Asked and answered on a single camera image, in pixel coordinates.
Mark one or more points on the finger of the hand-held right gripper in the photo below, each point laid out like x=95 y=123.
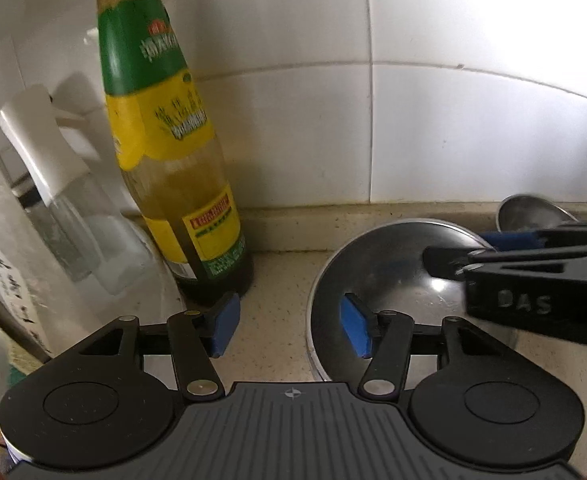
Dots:
x=453 y=260
x=513 y=239

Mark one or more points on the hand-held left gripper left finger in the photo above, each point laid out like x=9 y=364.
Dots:
x=226 y=322

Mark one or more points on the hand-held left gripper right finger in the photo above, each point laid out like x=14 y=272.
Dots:
x=356 y=327

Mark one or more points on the stainless steel bowl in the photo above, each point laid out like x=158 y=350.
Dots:
x=528 y=215
x=398 y=260

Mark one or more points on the white two-tier rotating rack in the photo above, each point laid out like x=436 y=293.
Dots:
x=168 y=280

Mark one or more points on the green yellow label bottle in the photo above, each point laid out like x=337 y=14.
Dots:
x=173 y=160

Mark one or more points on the white head spray bottle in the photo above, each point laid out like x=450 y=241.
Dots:
x=48 y=150

